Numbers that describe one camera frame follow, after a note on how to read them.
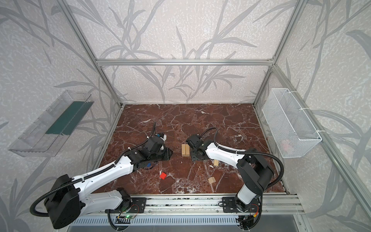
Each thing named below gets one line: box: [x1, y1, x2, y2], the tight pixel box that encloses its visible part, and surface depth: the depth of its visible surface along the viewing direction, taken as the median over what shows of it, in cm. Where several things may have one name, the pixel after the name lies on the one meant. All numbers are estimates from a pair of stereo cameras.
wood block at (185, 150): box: [181, 143, 190, 158], surface depth 93 cm
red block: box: [159, 172, 168, 180], surface depth 86 cm
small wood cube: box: [207, 176, 216, 184], surface depth 84 cm
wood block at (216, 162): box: [213, 159, 219, 167], surface depth 89 cm
